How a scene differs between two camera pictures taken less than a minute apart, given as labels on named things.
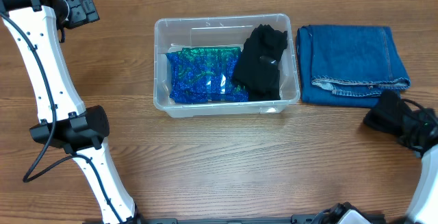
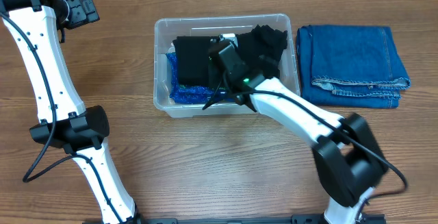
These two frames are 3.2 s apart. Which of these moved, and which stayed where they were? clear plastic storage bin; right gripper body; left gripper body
Moved: right gripper body
Stayed: clear plastic storage bin; left gripper body
